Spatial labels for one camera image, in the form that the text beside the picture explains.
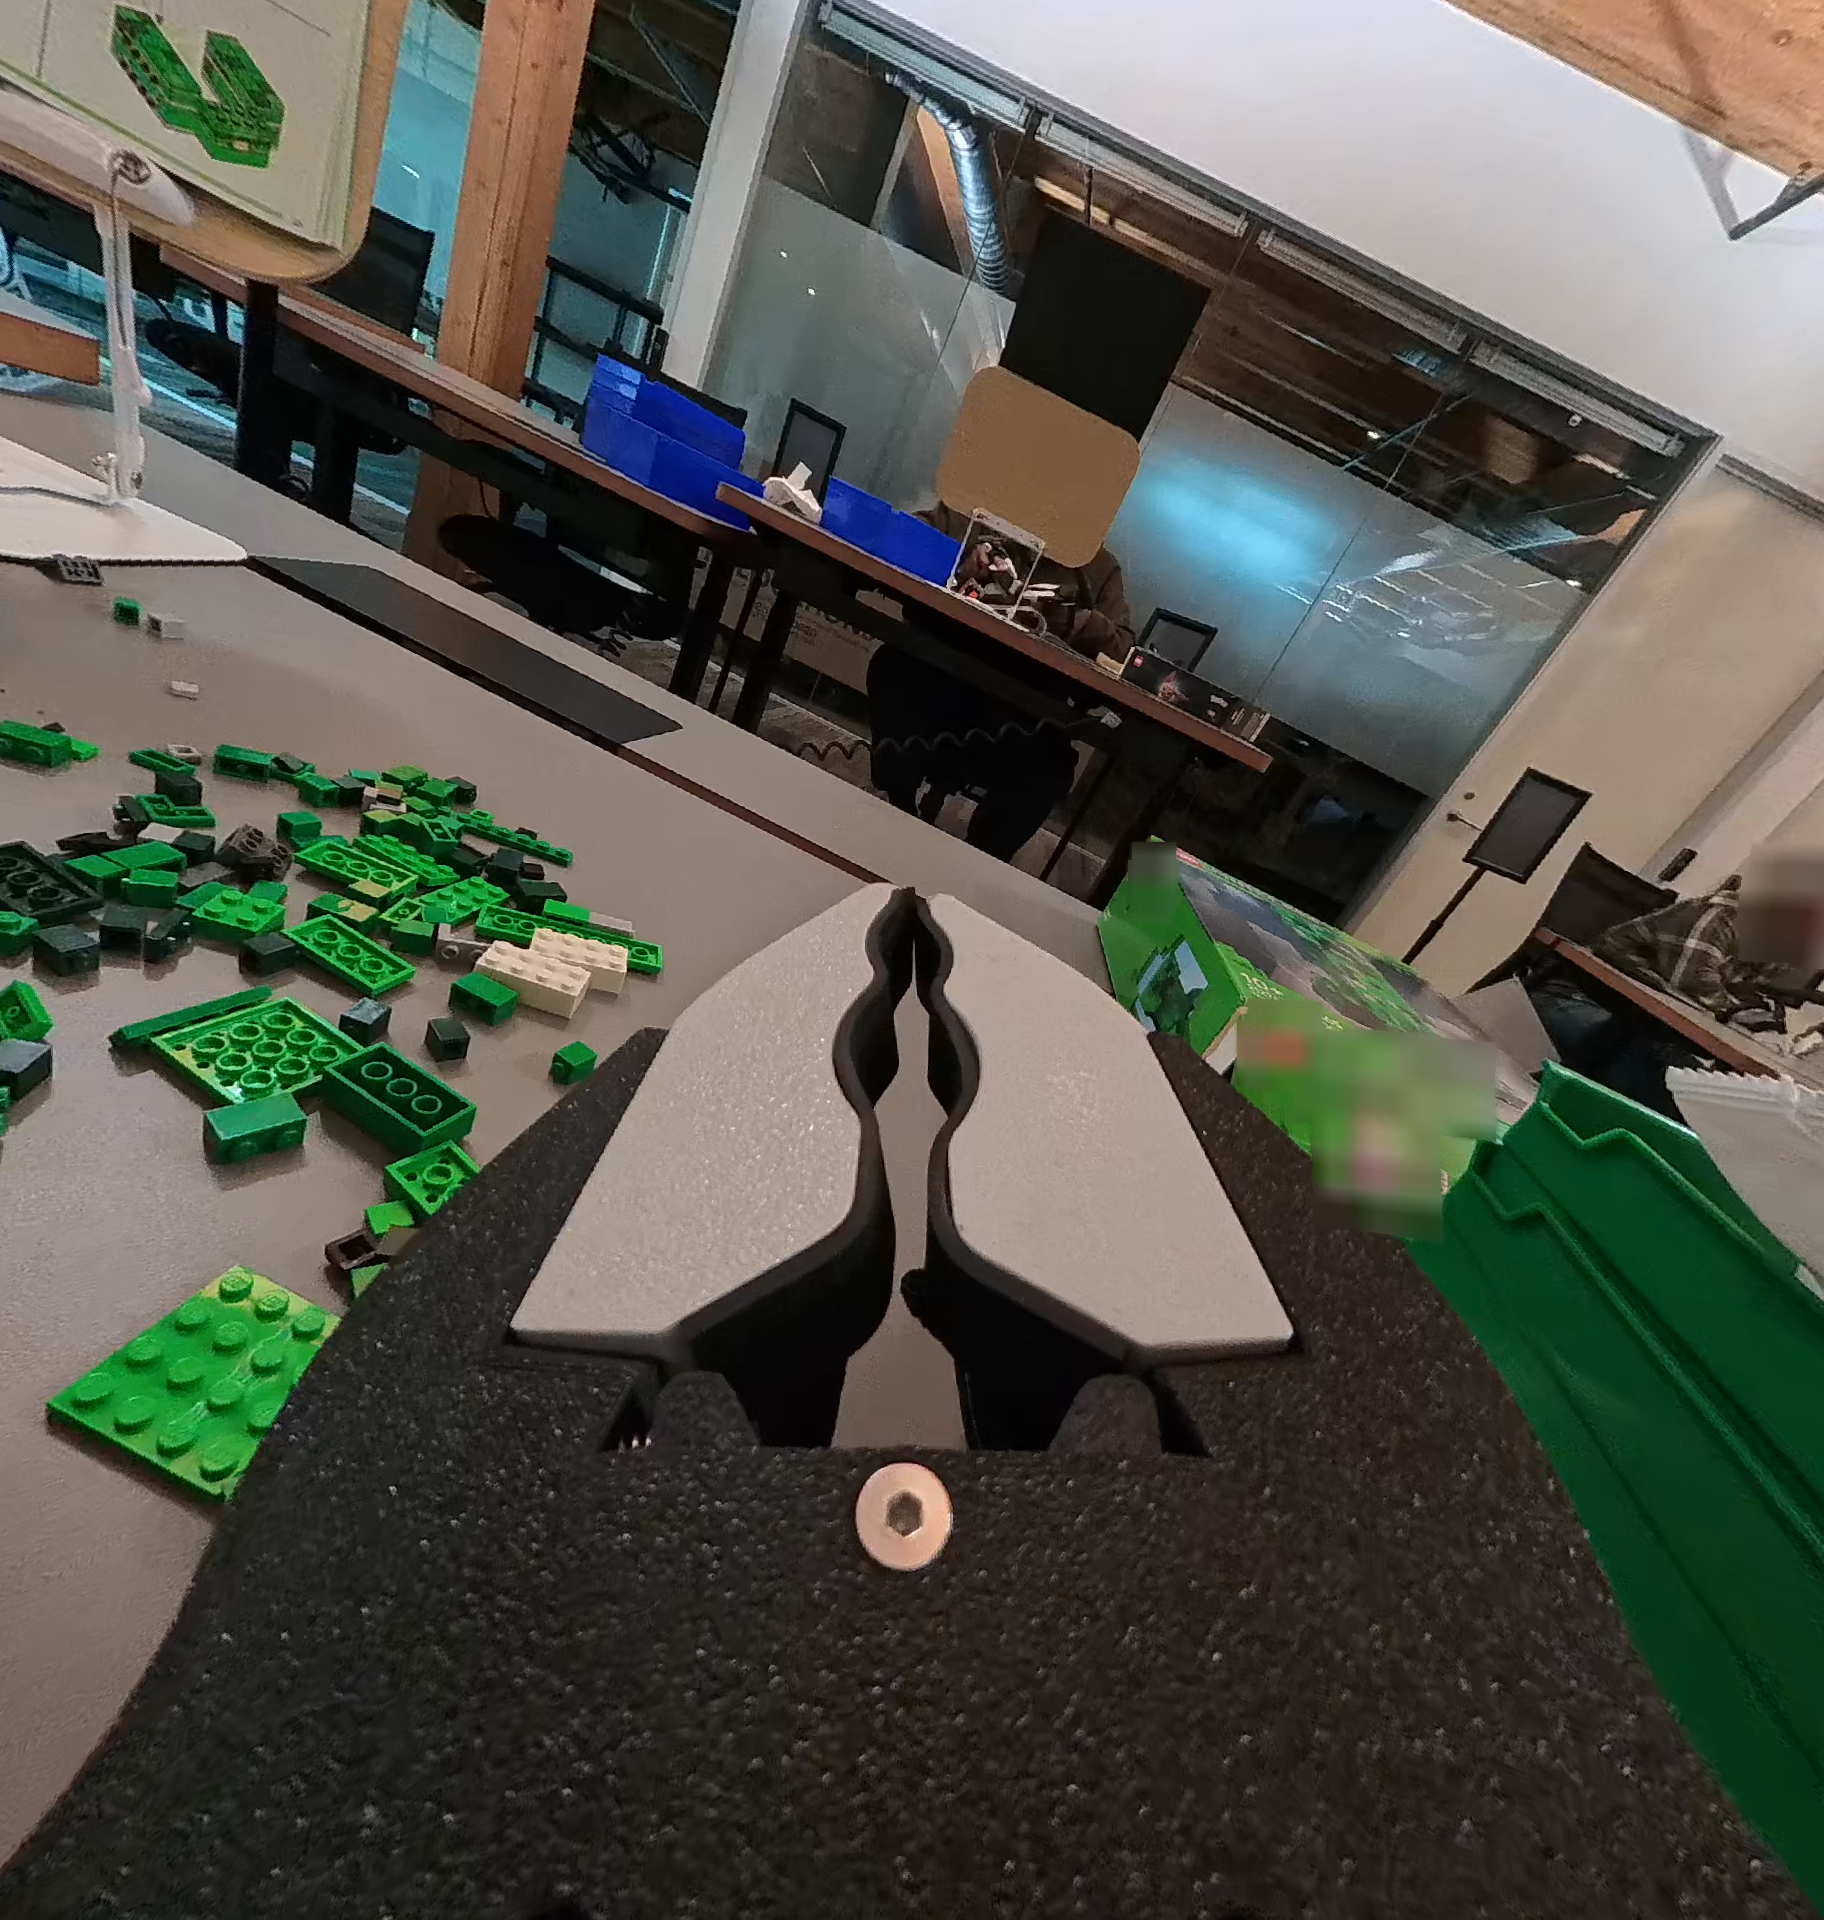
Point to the pile of green toy bricks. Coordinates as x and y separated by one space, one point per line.
261 1047

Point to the white paper bag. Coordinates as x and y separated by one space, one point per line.
1782 1155

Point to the black office chair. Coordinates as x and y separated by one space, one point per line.
1594 901
552 578

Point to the long wooden table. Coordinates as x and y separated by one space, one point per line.
1663 1005

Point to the green toy set box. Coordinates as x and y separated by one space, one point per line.
1167 974

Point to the grey desk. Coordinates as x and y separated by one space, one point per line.
103 1274

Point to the dark toy set box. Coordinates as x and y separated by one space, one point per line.
1196 699

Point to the wooden post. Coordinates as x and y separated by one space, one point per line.
515 225

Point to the black sign stand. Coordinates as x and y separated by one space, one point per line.
1526 822

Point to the green plastic bin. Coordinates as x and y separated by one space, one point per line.
1676 1424

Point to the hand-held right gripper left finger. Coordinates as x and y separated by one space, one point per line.
703 1171

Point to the black wall panel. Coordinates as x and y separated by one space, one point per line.
1100 323

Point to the blue plastic bin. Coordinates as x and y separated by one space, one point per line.
657 421
890 533

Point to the instruction booklet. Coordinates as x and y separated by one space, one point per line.
177 91

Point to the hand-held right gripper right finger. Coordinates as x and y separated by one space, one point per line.
1106 1184

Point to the large bright green plate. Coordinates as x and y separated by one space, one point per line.
192 1380

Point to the white toy brick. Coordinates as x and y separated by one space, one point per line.
590 953
530 979

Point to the metal air duct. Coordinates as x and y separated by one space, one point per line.
981 194

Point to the small white object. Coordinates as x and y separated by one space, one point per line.
792 495

